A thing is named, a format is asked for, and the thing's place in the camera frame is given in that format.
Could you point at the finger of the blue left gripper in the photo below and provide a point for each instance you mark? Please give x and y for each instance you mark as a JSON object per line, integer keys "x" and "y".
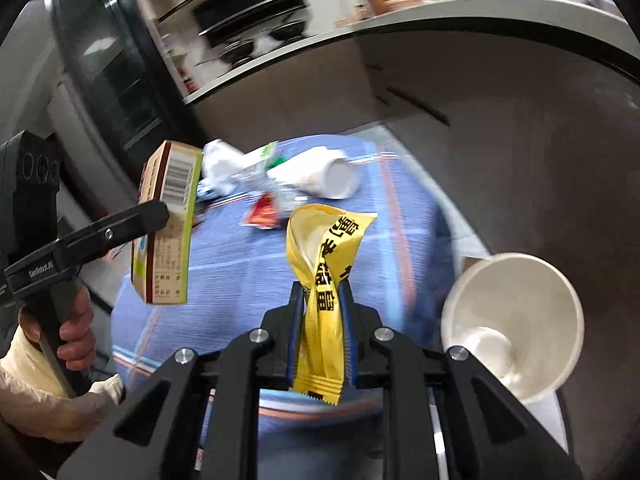
{"x": 95, "y": 241}

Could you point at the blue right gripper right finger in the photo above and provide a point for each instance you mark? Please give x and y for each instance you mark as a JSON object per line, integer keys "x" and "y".
{"x": 350, "y": 340}

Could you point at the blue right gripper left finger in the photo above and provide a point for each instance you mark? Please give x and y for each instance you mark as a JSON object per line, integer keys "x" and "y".
{"x": 296, "y": 310}

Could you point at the yellow sachet wrapper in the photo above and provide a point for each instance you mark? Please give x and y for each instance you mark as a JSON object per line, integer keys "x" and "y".
{"x": 321, "y": 246}

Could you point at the red yellow medicine box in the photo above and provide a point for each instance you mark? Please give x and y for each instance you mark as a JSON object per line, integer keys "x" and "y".
{"x": 160, "y": 260}

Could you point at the red snack bag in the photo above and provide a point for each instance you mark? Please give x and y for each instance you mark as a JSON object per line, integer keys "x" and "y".
{"x": 264, "y": 214}

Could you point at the patterned white paper cup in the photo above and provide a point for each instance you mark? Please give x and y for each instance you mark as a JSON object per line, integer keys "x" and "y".
{"x": 320, "y": 172}

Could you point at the green white medicine box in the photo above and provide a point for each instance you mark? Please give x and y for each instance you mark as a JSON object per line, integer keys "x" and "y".
{"x": 260, "y": 160}

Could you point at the white tissue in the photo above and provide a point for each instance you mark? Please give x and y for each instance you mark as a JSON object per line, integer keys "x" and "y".
{"x": 221, "y": 162}

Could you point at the left forearm beige sleeve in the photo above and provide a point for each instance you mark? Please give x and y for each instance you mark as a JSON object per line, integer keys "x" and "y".
{"x": 34, "y": 403}

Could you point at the white trash bin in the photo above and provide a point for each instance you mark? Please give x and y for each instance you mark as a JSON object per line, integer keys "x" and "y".
{"x": 520, "y": 317}

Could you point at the left hand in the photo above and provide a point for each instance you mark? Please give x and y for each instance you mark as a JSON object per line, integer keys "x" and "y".
{"x": 79, "y": 349}

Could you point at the blue plaid tablecloth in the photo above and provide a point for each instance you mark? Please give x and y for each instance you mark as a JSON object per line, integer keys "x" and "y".
{"x": 404, "y": 269}

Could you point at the red sauce bottle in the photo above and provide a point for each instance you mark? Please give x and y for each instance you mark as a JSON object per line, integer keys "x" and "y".
{"x": 189, "y": 82}

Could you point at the black wok left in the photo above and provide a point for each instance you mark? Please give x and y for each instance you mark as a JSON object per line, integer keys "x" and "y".
{"x": 234, "y": 54}

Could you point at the black wok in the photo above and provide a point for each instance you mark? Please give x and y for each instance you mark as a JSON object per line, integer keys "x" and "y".
{"x": 288, "y": 32}
{"x": 234, "y": 54}

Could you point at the black wok right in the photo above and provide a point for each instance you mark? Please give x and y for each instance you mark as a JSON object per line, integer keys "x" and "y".
{"x": 288, "y": 32}

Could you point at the pink basket bowl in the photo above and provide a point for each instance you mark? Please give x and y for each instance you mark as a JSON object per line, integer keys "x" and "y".
{"x": 396, "y": 5}

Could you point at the black range hood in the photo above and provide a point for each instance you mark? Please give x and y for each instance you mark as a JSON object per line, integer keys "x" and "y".
{"x": 220, "y": 20}

